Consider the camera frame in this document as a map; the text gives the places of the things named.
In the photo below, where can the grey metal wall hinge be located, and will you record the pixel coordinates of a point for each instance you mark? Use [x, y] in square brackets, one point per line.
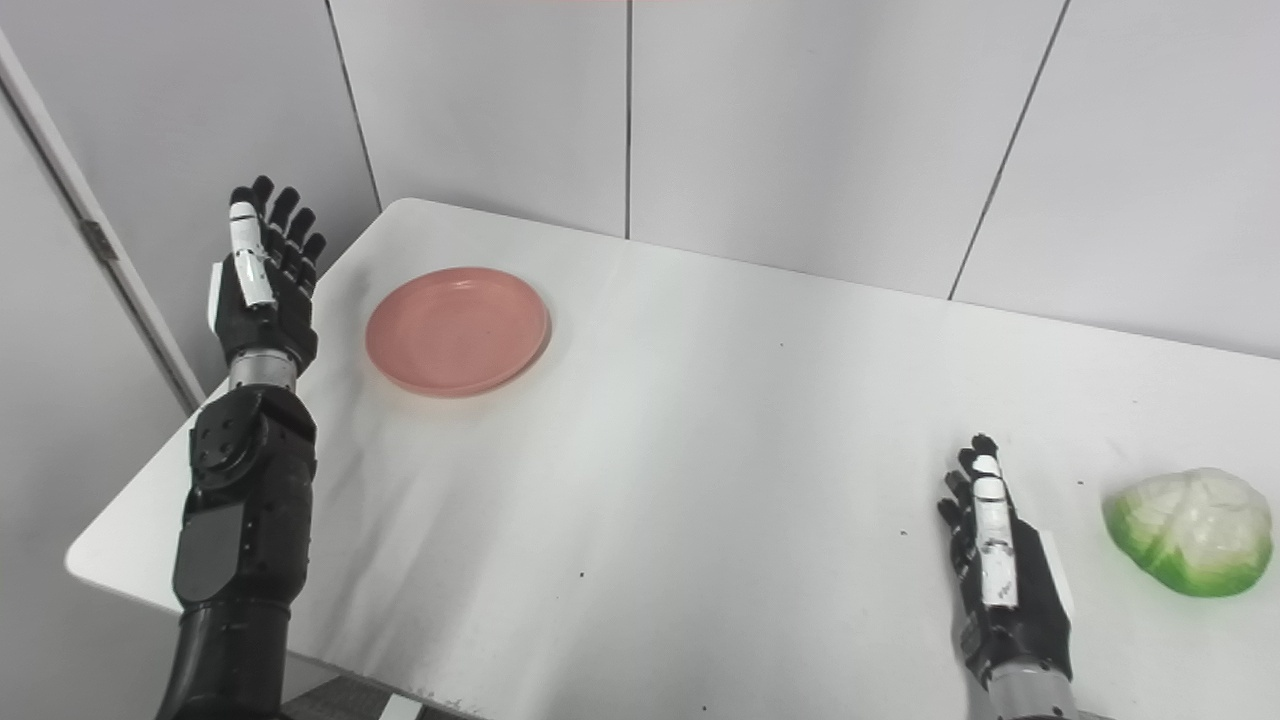
[100, 241]

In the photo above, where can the green white toy cabbage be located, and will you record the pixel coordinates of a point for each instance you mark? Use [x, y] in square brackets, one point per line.
[1190, 530]

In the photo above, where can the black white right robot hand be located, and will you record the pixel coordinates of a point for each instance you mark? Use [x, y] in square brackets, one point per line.
[1035, 610]

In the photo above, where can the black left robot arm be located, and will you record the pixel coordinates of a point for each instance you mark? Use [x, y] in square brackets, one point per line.
[245, 500]

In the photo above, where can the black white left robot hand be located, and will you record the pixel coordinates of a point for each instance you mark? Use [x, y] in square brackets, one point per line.
[270, 325]

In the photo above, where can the pink round plate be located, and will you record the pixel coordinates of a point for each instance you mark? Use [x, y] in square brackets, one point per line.
[455, 332]

